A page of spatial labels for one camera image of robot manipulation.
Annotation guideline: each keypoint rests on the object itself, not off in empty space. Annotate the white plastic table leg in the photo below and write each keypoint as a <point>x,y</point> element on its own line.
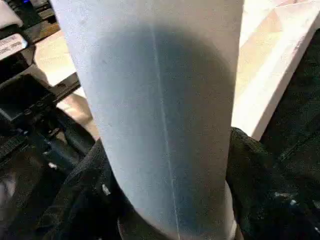
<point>155,100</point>

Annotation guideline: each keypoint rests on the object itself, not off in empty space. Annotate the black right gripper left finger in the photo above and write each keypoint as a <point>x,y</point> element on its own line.
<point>87,200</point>

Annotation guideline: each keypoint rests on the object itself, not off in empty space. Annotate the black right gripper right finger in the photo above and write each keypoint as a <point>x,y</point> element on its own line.
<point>262,195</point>

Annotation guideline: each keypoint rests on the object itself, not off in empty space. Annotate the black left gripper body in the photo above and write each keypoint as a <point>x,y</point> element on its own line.
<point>22,95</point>

